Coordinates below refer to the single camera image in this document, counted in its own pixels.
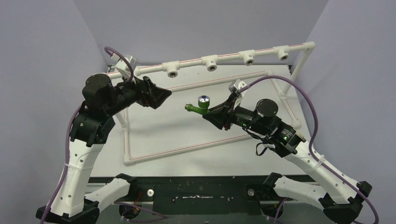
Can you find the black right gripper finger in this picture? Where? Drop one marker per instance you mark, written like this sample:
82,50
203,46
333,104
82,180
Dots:
228,104
218,117

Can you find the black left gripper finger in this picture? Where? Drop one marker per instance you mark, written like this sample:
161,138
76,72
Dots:
148,85
156,96

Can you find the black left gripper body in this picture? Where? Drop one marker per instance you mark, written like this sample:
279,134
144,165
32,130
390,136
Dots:
126,94

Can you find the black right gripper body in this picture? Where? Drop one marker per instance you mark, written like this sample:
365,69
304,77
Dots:
228,112

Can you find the green plastic water faucet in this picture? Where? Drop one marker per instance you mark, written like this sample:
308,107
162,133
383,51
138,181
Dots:
203,105

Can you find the white PVC pipe frame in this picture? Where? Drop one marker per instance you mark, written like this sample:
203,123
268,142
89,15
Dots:
210,62

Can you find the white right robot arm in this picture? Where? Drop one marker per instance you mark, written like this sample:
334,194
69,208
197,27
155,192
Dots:
340,198

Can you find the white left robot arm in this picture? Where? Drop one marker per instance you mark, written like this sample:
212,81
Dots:
60,210

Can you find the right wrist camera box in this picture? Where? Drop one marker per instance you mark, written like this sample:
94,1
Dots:
236,85

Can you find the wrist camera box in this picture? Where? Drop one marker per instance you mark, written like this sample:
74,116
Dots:
236,85
126,70

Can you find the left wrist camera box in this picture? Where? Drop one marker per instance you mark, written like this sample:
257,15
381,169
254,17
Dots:
126,70

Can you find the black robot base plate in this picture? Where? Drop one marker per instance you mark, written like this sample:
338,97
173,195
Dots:
206,195

